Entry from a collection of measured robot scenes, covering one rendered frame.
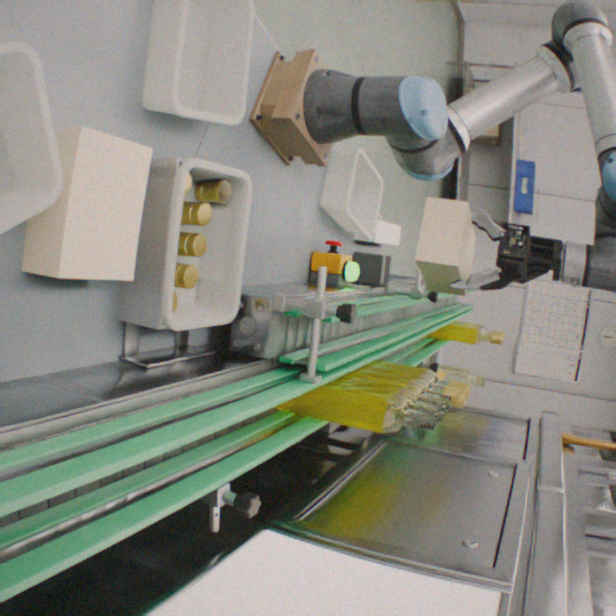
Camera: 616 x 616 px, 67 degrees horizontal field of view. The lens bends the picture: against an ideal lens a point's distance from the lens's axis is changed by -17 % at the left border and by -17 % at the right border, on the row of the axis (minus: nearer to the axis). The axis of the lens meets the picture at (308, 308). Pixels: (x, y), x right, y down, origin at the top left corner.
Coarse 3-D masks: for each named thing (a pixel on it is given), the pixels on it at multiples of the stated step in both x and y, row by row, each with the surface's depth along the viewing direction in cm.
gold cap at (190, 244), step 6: (180, 234) 75; (186, 234) 74; (192, 234) 74; (198, 234) 74; (180, 240) 74; (186, 240) 74; (192, 240) 73; (198, 240) 74; (204, 240) 75; (180, 246) 74; (186, 246) 73; (192, 246) 73; (198, 246) 74; (204, 246) 75; (180, 252) 75; (186, 252) 74; (192, 252) 73; (198, 252) 74; (204, 252) 76
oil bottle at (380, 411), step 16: (336, 384) 86; (352, 384) 87; (288, 400) 87; (304, 400) 85; (320, 400) 84; (336, 400) 83; (352, 400) 82; (368, 400) 81; (384, 400) 80; (400, 400) 81; (320, 416) 84; (336, 416) 83; (352, 416) 82; (368, 416) 81; (384, 416) 80; (400, 416) 79; (384, 432) 80
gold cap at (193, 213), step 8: (184, 208) 74; (192, 208) 73; (200, 208) 73; (208, 208) 75; (184, 216) 74; (192, 216) 73; (200, 216) 73; (208, 216) 75; (184, 224) 75; (192, 224) 74; (200, 224) 74
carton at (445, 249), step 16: (432, 208) 90; (448, 208) 89; (464, 208) 88; (432, 224) 89; (448, 224) 88; (464, 224) 87; (432, 240) 88; (448, 240) 87; (464, 240) 89; (416, 256) 89; (432, 256) 88; (448, 256) 87; (464, 256) 91; (432, 272) 92; (448, 272) 90; (464, 272) 93; (432, 288) 101; (448, 288) 98
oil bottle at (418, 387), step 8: (352, 376) 94; (360, 376) 94; (368, 376) 93; (376, 376) 94; (384, 376) 94; (392, 376) 95; (400, 376) 95; (400, 384) 91; (408, 384) 90; (416, 384) 91; (416, 392) 90; (424, 392) 91
